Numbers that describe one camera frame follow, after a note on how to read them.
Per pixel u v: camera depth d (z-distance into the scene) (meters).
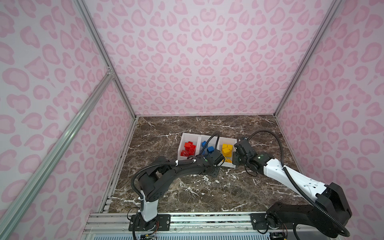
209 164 0.68
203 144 0.99
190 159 0.59
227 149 0.94
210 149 1.00
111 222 0.75
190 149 0.95
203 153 0.99
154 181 0.48
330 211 0.40
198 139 0.97
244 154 0.64
